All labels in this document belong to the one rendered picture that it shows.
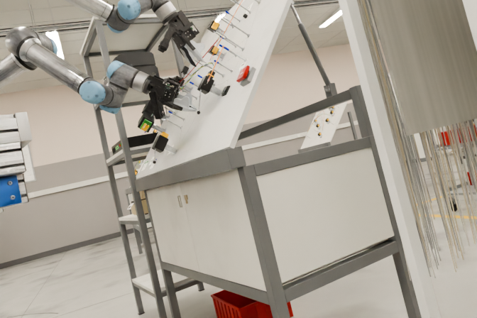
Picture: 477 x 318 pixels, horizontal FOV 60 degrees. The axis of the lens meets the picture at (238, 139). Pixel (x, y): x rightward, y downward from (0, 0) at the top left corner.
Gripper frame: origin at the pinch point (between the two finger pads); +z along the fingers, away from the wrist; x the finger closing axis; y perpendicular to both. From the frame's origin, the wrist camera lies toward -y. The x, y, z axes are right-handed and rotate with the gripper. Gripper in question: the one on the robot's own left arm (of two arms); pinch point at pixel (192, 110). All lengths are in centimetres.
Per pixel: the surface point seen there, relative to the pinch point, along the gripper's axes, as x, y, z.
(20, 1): 305, -134, -276
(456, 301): 4, -36, 139
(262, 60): -5.5, 31.9, 17.0
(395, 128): -42, 43, 54
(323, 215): -25, -2, 57
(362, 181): -8, 7, 68
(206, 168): -23.6, -5.5, 14.4
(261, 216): -39, -3, 37
